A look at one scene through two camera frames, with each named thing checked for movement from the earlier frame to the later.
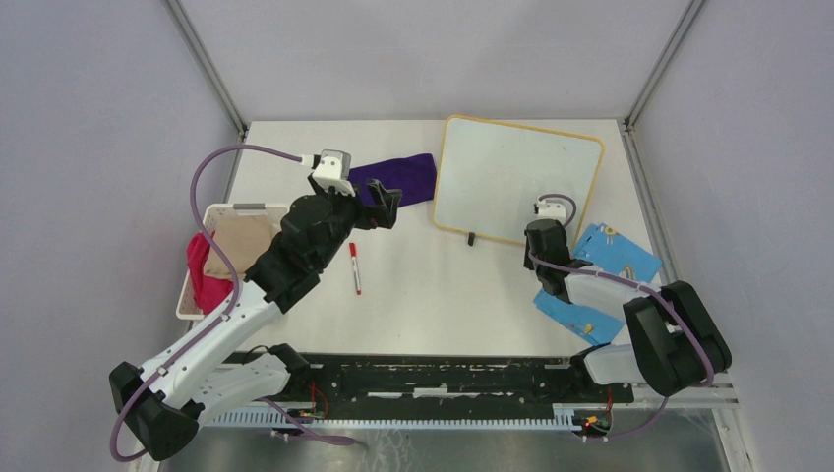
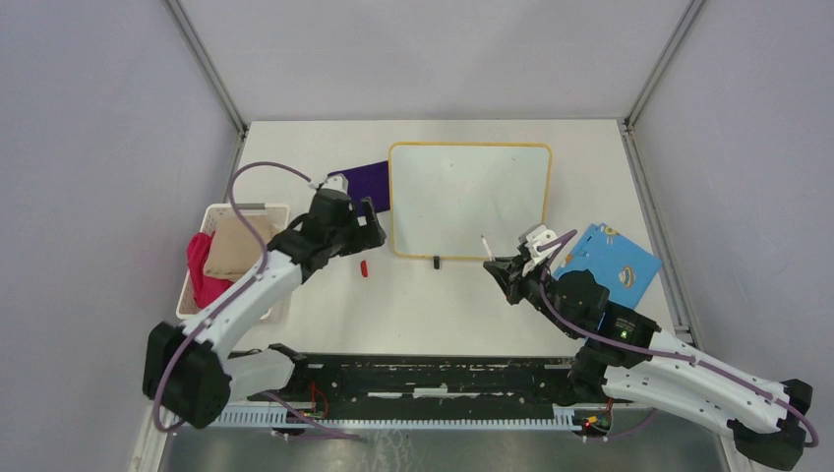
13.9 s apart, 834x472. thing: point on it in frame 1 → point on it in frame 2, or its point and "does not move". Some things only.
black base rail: [431, 384] does not move
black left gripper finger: [388, 203] → [372, 234]
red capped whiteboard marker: [353, 254] → [487, 248]
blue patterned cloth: [604, 249] does not move
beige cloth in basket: [241, 239] does not move
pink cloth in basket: [209, 293] does not move
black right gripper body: [526, 247] → [535, 287]
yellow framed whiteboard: [490, 176] → [446, 196]
